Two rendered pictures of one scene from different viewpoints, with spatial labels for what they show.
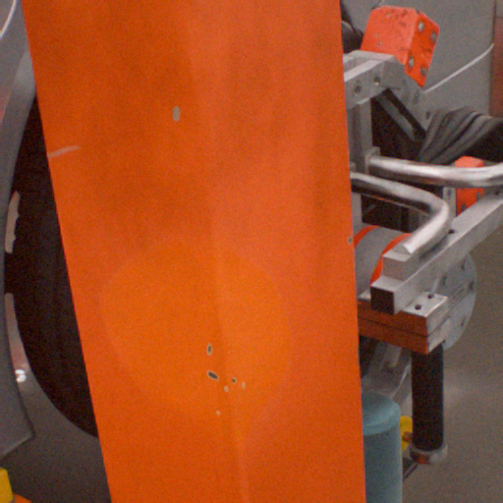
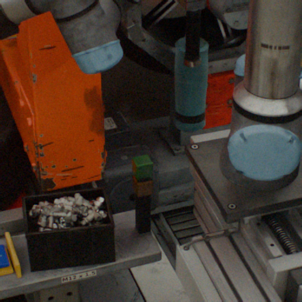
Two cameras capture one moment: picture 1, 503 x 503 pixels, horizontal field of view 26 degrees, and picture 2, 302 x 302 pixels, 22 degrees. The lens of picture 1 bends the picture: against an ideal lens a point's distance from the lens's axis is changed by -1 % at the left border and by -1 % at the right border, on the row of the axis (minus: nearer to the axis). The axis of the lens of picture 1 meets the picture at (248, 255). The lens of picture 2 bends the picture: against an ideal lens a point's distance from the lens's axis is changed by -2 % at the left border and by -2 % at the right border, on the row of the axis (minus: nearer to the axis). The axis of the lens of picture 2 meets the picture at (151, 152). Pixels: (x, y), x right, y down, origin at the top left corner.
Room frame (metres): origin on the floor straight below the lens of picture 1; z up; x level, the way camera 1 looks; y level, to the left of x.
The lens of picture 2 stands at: (-0.51, -0.93, 1.69)
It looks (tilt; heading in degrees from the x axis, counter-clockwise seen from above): 35 degrees down; 29
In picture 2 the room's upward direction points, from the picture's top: straight up
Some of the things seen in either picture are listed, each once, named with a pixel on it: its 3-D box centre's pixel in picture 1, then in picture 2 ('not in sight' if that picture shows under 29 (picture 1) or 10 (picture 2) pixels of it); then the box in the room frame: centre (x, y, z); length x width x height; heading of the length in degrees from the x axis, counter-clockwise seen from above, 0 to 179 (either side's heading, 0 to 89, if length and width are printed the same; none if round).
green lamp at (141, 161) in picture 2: not in sight; (142, 167); (0.72, -0.22, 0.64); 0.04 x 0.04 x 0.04; 49
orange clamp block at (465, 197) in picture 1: (449, 185); not in sight; (1.56, -0.32, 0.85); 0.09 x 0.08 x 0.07; 139
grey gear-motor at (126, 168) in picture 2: not in sight; (111, 173); (1.10, 0.11, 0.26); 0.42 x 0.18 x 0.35; 49
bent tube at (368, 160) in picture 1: (454, 134); not in sight; (1.31, -0.27, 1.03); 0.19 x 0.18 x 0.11; 49
